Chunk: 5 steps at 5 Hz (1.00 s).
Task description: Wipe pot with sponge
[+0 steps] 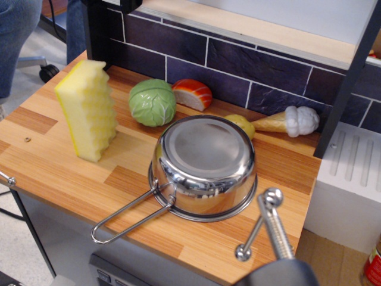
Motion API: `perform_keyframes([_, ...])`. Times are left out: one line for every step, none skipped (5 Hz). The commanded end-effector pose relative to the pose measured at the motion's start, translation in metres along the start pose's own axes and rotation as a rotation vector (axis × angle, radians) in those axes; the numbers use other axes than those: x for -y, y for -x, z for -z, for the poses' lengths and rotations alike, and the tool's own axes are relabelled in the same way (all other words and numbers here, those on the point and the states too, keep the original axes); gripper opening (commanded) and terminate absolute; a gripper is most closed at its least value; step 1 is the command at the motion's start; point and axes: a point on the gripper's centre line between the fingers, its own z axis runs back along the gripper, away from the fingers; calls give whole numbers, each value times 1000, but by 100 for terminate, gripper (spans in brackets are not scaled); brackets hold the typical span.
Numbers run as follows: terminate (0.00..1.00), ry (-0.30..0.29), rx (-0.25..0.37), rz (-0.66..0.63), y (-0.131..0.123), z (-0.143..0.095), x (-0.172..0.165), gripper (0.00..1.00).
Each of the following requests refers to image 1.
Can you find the stainless steel pot upside down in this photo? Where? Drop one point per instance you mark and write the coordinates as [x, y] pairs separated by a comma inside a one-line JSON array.
[[202, 169]]

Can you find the yellow wavy sponge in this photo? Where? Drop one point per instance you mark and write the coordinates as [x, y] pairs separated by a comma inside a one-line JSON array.
[[85, 98]]

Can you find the toy salmon sushi piece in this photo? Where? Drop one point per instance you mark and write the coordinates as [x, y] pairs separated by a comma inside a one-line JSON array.
[[193, 94]]

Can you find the yellow toy potato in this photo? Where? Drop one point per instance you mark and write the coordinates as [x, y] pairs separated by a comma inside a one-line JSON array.
[[243, 123]]

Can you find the green toy cabbage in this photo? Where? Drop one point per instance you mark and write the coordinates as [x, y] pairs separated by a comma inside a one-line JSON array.
[[152, 103]]

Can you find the toy ice cream cone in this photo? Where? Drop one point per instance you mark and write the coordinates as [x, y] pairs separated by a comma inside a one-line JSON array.
[[294, 121]]

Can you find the grey appliance control panel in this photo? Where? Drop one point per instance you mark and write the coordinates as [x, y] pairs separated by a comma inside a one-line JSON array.
[[105, 273]]

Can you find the office chair base with caster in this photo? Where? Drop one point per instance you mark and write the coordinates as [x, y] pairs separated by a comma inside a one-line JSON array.
[[47, 71]]

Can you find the white toy sink drainboard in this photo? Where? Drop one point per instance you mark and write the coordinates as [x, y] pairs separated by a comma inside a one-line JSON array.
[[345, 205]]

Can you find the wooden upper shelf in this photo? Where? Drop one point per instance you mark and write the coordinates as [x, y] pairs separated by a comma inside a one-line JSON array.
[[325, 32]]

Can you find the metal clamp knob left edge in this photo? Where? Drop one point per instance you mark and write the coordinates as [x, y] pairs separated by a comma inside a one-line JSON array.
[[11, 181]]

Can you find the person leg in blue jeans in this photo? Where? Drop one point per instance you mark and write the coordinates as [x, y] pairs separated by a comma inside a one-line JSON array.
[[18, 21]]

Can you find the red labelled jar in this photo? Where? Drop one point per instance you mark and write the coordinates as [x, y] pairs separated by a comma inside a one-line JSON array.
[[371, 270]]

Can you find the black vertical frame post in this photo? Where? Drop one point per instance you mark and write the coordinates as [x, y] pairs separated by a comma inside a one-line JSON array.
[[369, 36]]

